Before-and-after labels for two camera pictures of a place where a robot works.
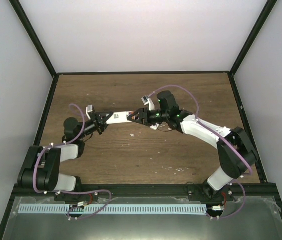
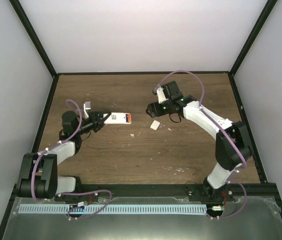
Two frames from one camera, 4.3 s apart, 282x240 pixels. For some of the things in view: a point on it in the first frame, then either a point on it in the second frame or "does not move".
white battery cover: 153,127 does not move
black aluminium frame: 240,190 does not move
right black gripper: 144,115 to 155,112
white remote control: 118,117 does not move
